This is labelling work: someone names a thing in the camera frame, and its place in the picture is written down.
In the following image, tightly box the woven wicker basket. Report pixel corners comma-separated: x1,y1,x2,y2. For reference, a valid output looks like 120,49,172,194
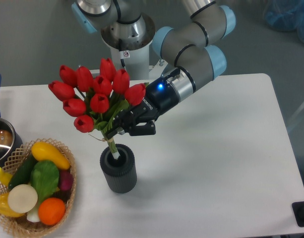
0,138,77,238

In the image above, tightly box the dark green cucumber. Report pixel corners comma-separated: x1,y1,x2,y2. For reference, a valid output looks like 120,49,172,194
8,154,38,190

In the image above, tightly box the blue plastic bag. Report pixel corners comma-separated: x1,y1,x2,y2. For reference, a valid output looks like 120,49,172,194
263,0,304,44

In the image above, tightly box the red tulip bouquet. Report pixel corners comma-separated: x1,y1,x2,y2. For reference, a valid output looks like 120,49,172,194
48,58,150,161

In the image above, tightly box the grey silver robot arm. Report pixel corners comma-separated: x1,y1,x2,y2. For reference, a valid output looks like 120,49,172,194
71,0,236,138

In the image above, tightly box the white round radish slice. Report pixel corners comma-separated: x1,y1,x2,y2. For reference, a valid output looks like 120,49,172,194
7,184,38,213

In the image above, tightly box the white metal base frame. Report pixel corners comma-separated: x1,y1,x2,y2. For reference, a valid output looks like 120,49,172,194
78,58,172,83

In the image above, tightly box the blue handled saucepan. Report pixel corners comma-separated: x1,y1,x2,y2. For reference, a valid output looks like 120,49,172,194
0,74,22,167

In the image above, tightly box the dark grey ribbed vase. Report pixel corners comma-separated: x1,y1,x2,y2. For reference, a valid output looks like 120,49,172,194
100,144,137,193

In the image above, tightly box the green lettuce leaf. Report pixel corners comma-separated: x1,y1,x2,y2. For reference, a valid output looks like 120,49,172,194
30,160,60,205

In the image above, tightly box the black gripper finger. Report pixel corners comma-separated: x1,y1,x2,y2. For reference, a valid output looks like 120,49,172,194
128,120,156,136
106,110,137,139

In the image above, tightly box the yellow squash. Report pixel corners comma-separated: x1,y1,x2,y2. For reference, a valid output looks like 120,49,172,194
31,141,70,170

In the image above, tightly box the yellow bell pepper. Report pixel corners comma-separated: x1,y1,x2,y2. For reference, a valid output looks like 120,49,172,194
0,192,25,218

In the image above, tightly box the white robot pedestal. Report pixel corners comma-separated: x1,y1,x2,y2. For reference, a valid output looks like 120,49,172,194
101,13,156,73

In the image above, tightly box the black pedestal cable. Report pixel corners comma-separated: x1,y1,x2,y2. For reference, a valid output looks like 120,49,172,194
118,38,130,72

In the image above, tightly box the black device at table edge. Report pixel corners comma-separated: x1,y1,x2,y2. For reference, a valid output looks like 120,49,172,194
292,201,304,227

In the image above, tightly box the orange fruit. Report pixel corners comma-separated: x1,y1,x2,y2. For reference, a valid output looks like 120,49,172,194
38,197,65,226

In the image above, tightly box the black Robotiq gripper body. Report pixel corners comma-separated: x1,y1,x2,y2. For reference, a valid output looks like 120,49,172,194
129,77,179,124

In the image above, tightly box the purple red onion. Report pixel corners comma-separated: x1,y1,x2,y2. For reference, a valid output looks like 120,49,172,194
58,171,73,191

